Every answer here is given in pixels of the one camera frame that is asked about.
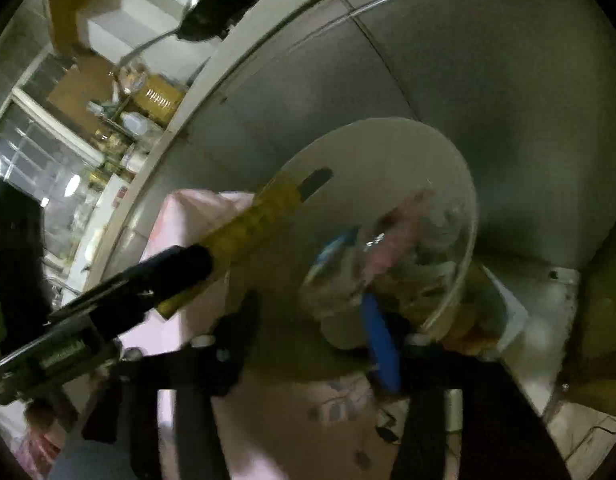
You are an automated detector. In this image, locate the yellow snack wrapper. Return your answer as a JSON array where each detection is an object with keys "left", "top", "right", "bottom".
[{"left": 156, "top": 174, "right": 312, "bottom": 320}]

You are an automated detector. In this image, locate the clear plastic bottle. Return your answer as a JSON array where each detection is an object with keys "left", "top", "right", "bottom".
[{"left": 299, "top": 191, "right": 470, "bottom": 323}]

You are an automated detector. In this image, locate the beige trash bin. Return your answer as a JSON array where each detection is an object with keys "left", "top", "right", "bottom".
[{"left": 265, "top": 117, "right": 478, "bottom": 347}]

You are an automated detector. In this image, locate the kitchen window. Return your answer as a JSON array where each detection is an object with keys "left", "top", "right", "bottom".
[{"left": 0, "top": 89, "right": 104, "bottom": 241}]

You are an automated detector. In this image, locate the pink floral tablecloth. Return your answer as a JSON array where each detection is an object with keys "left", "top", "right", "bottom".
[{"left": 48, "top": 187, "right": 414, "bottom": 480}]

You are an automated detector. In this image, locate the large cooking oil bottle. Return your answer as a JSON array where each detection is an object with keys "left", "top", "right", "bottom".
[{"left": 133, "top": 75, "right": 186, "bottom": 126}]

